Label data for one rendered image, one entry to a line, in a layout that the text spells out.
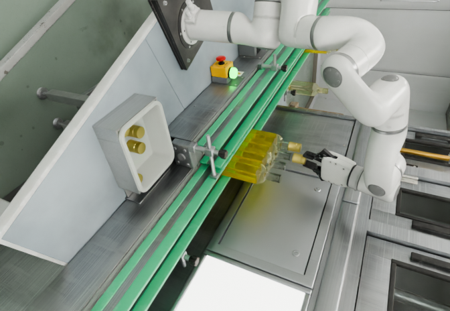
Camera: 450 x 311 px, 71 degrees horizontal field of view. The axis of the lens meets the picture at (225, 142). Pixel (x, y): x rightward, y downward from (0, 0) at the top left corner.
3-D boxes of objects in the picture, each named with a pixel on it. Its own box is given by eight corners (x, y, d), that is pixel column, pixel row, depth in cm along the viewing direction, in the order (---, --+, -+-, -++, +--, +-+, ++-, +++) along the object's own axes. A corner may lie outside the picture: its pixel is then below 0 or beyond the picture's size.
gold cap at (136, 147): (124, 144, 88) (136, 147, 87) (132, 137, 91) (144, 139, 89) (128, 153, 91) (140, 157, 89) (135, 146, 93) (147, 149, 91)
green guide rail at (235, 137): (199, 163, 107) (221, 169, 104) (199, 161, 106) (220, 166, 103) (319, 9, 227) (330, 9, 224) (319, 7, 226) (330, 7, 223)
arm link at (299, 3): (306, 49, 80) (317, -22, 74) (244, 43, 97) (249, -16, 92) (328, 51, 85) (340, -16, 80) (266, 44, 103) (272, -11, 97)
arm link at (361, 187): (398, 175, 84) (411, 153, 89) (359, 161, 90) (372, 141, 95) (392, 209, 94) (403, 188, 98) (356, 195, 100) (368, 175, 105)
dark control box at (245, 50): (238, 55, 150) (254, 57, 146) (236, 39, 145) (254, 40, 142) (244, 49, 155) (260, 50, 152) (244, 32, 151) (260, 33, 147)
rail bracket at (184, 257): (159, 262, 97) (197, 278, 92) (154, 249, 93) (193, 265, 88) (167, 251, 100) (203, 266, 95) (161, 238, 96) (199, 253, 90)
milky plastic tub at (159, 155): (119, 189, 92) (142, 196, 89) (92, 126, 79) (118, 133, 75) (154, 153, 104) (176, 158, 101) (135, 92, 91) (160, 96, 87)
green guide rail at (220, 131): (196, 146, 102) (218, 151, 99) (195, 143, 102) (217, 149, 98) (319, -2, 222) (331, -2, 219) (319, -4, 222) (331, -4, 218)
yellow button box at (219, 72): (211, 82, 131) (227, 84, 128) (208, 65, 126) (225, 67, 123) (218, 74, 136) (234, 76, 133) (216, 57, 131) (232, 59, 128)
